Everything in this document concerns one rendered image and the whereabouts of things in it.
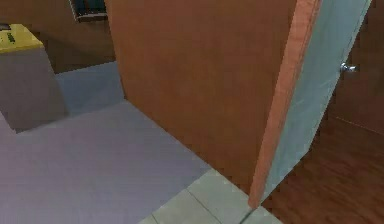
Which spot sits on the dark framed window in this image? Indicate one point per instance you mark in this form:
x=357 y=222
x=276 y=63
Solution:
x=87 y=8

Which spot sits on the pale grey room door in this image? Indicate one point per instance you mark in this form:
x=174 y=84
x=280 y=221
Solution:
x=313 y=100

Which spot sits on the small black object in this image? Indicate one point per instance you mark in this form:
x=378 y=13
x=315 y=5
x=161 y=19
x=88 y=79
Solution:
x=11 y=37

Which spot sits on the grey cabinet with yellow top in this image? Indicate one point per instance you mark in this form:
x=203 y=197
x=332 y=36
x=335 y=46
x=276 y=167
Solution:
x=26 y=86

